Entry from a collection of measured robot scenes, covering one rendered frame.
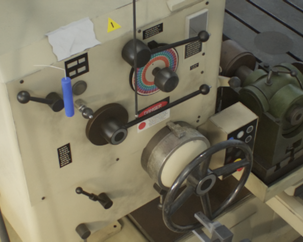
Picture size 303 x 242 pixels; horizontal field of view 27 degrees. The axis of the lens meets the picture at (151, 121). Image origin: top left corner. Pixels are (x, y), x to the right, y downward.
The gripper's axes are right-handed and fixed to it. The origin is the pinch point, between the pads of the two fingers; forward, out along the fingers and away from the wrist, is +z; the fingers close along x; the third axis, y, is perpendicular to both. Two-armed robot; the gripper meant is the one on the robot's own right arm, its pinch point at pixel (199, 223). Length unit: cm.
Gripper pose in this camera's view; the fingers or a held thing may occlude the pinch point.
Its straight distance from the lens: 219.7
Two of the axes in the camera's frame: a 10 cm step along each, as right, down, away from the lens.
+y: -7.9, 2.8, -5.4
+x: -1.4, 7.9, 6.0
